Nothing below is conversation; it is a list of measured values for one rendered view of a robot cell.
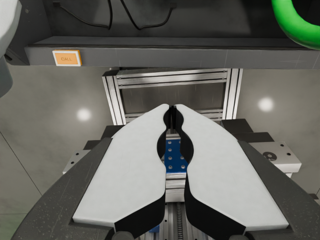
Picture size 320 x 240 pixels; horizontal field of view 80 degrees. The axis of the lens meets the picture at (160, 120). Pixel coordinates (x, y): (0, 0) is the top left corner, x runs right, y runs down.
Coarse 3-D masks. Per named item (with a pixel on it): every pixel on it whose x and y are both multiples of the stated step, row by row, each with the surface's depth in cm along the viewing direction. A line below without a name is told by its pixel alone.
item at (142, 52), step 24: (24, 48) 39; (48, 48) 39; (72, 48) 39; (96, 48) 39; (120, 48) 39; (144, 48) 39; (168, 48) 39; (192, 48) 38; (216, 48) 38; (240, 48) 38; (264, 48) 38; (288, 48) 38
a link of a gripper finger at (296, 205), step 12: (240, 144) 8; (252, 156) 8; (264, 168) 7; (276, 168) 7; (264, 180) 7; (276, 180) 7; (288, 180) 7; (276, 192) 6; (288, 192) 6; (300, 192) 6; (288, 204) 6; (300, 204) 6; (312, 204) 6; (288, 216) 6; (300, 216) 6; (312, 216) 6; (288, 228) 6; (300, 228) 5; (312, 228) 5
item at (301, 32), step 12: (276, 0) 17; (288, 0) 16; (276, 12) 16; (288, 12) 15; (288, 24) 15; (300, 24) 14; (312, 24) 13; (288, 36) 15; (300, 36) 13; (312, 36) 12; (312, 48) 13
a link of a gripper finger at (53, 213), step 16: (80, 160) 8; (96, 160) 8; (64, 176) 7; (80, 176) 7; (48, 192) 6; (64, 192) 6; (80, 192) 6; (32, 208) 6; (48, 208) 6; (64, 208) 6; (32, 224) 5; (48, 224) 5; (64, 224) 5; (80, 224) 6
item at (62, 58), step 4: (56, 56) 39; (60, 56) 39; (64, 56) 39; (68, 56) 39; (72, 56) 39; (60, 60) 39; (64, 60) 39; (68, 60) 39; (72, 60) 39; (76, 60) 39; (80, 60) 40
